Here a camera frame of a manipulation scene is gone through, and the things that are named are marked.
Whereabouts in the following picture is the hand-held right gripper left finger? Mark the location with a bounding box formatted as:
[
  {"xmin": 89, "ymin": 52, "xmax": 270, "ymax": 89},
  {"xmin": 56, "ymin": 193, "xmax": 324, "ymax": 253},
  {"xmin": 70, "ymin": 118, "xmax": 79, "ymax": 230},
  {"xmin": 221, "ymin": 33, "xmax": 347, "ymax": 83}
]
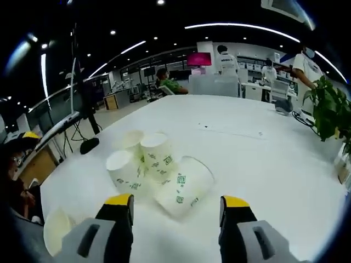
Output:
[{"xmin": 61, "ymin": 193, "xmax": 135, "ymax": 263}]

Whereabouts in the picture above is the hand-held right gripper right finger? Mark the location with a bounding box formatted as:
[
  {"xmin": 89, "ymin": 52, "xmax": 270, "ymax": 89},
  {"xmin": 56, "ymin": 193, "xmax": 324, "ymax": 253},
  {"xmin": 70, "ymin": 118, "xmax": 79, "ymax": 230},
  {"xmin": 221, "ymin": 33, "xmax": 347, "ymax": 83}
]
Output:
[{"xmin": 218, "ymin": 195, "xmax": 302, "ymax": 263}]

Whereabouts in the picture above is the green printed paper cup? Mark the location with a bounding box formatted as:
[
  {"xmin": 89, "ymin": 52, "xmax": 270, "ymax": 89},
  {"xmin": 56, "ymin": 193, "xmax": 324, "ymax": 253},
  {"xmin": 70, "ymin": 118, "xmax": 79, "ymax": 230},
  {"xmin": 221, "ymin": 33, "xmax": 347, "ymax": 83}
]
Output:
[
  {"xmin": 106, "ymin": 150, "xmax": 145, "ymax": 194},
  {"xmin": 43, "ymin": 207, "xmax": 83, "ymax": 258},
  {"xmin": 122, "ymin": 129, "xmax": 145, "ymax": 158},
  {"xmin": 155, "ymin": 155, "xmax": 215, "ymax": 219},
  {"xmin": 140, "ymin": 133, "xmax": 180, "ymax": 183}
]

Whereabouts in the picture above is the white laptop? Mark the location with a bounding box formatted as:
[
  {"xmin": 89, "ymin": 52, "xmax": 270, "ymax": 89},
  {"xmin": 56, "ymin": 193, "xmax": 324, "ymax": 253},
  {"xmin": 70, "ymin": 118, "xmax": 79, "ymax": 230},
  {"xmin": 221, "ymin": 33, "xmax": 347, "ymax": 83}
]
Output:
[{"xmin": 35, "ymin": 56, "xmax": 82, "ymax": 151}]

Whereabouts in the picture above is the black computer mouse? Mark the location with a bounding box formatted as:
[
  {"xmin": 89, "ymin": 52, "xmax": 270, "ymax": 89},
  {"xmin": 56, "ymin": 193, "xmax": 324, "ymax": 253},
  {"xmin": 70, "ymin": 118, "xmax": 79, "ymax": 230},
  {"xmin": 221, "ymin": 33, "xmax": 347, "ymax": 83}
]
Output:
[{"xmin": 79, "ymin": 137, "xmax": 100, "ymax": 155}]

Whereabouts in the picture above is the black laptop stand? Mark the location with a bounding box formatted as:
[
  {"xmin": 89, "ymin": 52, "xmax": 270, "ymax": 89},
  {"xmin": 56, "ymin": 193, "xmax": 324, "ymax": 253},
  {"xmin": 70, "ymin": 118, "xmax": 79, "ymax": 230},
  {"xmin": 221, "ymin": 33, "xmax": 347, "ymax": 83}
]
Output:
[{"xmin": 71, "ymin": 23, "xmax": 101, "ymax": 135}]

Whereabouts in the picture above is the white table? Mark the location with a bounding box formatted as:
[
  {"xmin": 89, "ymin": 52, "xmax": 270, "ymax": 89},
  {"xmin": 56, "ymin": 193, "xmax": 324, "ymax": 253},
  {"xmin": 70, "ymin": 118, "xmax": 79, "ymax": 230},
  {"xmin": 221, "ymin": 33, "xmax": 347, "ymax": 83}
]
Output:
[{"xmin": 41, "ymin": 94, "xmax": 349, "ymax": 263}]

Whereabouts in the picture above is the wooden cabinet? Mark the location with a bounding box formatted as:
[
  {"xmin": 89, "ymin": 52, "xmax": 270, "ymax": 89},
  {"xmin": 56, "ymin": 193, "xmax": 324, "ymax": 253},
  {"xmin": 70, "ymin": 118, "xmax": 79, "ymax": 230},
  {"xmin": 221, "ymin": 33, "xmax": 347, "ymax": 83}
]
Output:
[{"xmin": 103, "ymin": 92, "xmax": 131, "ymax": 111}]

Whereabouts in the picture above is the grey rounded object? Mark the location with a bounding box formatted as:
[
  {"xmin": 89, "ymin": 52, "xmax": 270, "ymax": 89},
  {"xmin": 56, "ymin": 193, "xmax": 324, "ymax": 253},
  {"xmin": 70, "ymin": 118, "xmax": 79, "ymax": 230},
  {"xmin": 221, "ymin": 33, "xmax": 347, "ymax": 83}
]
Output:
[{"xmin": 275, "ymin": 98, "xmax": 293, "ymax": 113}]

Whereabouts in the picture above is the white slatted chair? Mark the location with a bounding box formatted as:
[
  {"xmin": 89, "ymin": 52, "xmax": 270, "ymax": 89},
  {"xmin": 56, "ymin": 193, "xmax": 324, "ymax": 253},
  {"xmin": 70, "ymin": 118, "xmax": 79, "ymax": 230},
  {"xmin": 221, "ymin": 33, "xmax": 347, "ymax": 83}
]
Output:
[{"xmin": 271, "ymin": 79, "xmax": 291, "ymax": 101}]

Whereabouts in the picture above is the green potted plant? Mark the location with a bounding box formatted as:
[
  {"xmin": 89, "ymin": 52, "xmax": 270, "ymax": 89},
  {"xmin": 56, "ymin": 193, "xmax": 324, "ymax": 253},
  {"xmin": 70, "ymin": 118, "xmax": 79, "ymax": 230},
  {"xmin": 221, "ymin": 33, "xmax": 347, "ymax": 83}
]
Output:
[{"xmin": 302, "ymin": 75, "xmax": 351, "ymax": 184}]

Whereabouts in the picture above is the pink screen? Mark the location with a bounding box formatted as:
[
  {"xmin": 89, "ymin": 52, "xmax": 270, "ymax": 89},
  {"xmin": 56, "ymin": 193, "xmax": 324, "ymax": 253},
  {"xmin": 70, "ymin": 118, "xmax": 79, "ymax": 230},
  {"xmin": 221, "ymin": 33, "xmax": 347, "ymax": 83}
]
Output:
[{"xmin": 186, "ymin": 52, "xmax": 212, "ymax": 67}]

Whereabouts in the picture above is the curved ceiling light strip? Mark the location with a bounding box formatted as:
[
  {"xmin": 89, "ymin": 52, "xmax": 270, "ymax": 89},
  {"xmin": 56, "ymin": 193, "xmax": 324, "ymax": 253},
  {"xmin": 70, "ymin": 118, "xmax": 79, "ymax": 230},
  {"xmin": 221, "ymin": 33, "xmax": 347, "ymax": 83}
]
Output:
[{"xmin": 184, "ymin": 22, "xmax": 302, "ymax": 44}]

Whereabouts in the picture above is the black cable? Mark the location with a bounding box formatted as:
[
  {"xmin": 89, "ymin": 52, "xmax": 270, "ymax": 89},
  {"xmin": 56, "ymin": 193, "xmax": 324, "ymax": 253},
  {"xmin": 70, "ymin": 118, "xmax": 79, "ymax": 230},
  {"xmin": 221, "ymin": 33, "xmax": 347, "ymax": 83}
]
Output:
[{"xmin": 292, "ymin": 109, "xmax": 319, "ymax": 128}]

